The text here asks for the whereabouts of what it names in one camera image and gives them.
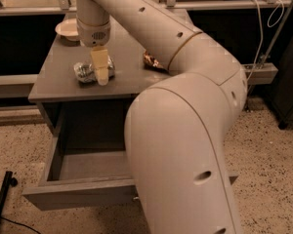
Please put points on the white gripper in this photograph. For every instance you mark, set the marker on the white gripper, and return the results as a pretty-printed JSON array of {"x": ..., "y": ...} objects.
[{"x": 94, "y": 34}]

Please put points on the crushed silver green 7up can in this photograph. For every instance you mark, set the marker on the crushed silver green 7up can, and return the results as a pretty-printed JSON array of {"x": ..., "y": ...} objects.
[{"x": 84, "y": 72}]

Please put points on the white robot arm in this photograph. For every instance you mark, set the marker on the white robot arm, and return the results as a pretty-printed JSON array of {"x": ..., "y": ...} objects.
[{"x": 183, "y": 48}]

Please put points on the crushed brown gold can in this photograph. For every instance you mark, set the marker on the crushed brown gold can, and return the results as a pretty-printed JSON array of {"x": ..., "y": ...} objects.
[{"x": 152, "y": 62}]

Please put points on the grey open top drawer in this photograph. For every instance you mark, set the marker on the grey open top drawer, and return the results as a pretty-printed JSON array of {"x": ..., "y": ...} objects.
[{"x": 81, "y": 186}]

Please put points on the white bowl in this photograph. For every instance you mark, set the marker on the white bowl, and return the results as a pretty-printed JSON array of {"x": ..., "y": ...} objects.
[{"x": 68, "y": 29}]

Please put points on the grey wooden cabinet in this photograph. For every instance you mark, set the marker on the grey wooden cabinet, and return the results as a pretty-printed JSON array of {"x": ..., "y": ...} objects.
[{"x": 62, "y": 78}]

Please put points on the black stand leg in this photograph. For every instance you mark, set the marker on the black stand leg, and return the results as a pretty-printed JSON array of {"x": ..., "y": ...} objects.
[{"x": 7, "y": 182}]

